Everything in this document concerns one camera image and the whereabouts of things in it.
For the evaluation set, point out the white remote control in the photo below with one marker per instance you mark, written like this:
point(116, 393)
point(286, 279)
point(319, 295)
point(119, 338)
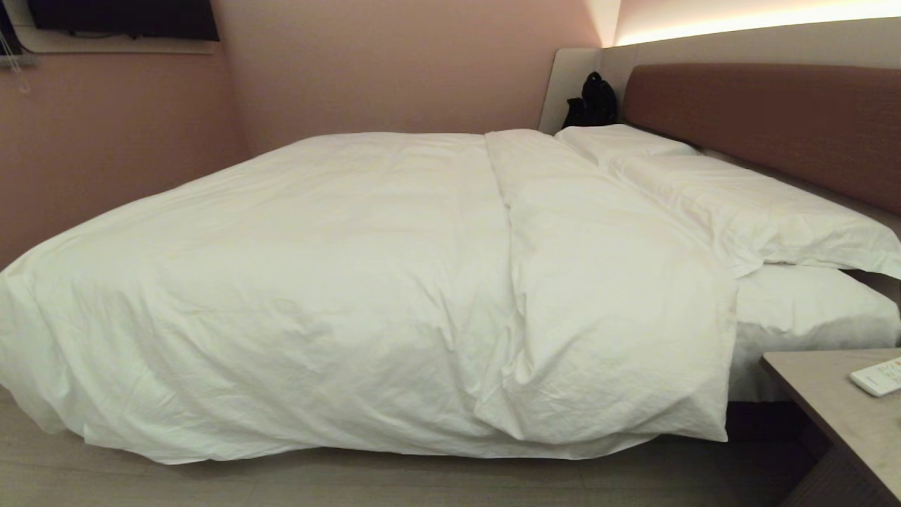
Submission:
point(878, 377)

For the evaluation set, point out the brown padded headboard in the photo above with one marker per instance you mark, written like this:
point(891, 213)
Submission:
point(774, 120)

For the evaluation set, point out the black wall television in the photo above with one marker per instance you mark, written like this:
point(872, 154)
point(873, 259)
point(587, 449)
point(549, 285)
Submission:
point(123, 17)

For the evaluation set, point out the beige bedside table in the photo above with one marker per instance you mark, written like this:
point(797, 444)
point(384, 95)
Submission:
point(845, 429)

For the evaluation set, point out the white pillow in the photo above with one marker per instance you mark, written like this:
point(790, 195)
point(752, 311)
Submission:
point(619, 143)
point(760, 208)

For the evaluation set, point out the white duvet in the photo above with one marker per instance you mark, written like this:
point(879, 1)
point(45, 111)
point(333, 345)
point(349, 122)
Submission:
point(317, 282)

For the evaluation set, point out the beige headboard wall panel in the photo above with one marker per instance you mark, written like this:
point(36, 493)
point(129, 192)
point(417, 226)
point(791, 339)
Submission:
point(574, 84)

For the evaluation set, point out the white mattress sheet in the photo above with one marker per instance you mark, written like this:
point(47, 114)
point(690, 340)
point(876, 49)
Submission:
point(802, 317)

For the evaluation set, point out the black bag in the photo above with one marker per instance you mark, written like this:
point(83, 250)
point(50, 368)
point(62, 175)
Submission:
point(595, 102)

